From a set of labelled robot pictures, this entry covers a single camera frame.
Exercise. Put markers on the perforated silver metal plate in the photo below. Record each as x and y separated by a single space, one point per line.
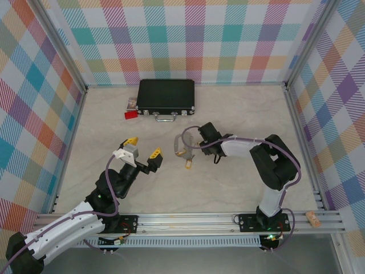
188 148

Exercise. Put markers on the yellow-headed silver key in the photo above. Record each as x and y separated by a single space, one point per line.
186 162

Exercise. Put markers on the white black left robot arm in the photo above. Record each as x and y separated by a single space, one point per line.
62 225

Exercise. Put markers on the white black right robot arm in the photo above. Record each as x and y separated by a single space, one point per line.
272 202

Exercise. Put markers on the red plastic tag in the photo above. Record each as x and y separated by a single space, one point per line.
131 114

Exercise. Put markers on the small printed card box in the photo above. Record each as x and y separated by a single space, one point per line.
131 103

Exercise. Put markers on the small cork block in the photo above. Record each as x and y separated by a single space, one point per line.
312 219

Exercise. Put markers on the aluminium frame floor bar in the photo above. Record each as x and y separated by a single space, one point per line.
302 140
77 120

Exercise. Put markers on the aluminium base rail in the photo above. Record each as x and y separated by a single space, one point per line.
185 224

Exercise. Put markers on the aluminium frame post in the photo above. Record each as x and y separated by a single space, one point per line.
310 42
61 45

